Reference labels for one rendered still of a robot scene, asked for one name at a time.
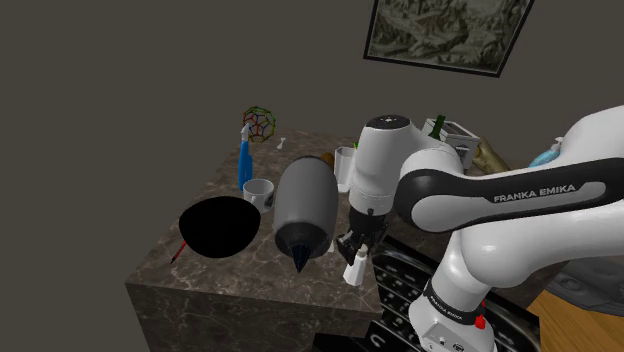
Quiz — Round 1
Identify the white toaster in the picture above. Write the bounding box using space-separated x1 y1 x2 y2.
420 117 482 172

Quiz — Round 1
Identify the grey jet engine model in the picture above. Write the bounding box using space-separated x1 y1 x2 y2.
272 155 340 275

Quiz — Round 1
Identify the small white shaker bottle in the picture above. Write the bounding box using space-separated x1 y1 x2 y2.
342 243 370 287

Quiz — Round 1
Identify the white mug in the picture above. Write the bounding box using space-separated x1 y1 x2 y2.
242 178 276 215

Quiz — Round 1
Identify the green bottle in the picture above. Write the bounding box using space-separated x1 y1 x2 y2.
428 114 447 141

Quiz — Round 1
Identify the black patterned robot stand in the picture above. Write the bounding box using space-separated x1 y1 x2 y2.
311 233 543 352

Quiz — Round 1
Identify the red and black pen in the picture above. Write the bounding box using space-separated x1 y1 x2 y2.
169 240 188 265

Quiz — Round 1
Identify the black-framed wall picture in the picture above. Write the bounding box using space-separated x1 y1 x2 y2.
362 0 536 79

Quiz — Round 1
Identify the tan bread loaf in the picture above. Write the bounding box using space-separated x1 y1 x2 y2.
471 138 512 177

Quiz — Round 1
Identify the blue spray bottle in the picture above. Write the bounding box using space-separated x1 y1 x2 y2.
237 123 255 192

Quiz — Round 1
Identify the black bowl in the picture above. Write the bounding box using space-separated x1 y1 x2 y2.
178 195 262 260

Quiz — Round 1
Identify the colourful wire polyhedron model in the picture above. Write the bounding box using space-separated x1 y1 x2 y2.
242 105 277 145

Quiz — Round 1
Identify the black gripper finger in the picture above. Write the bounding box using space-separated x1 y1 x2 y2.
335 232 362 267

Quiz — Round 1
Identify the white open container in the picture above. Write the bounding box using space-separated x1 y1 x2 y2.
333 145 358 194

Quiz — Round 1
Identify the blue soap dispenser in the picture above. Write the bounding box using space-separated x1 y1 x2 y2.
528 136 565 170

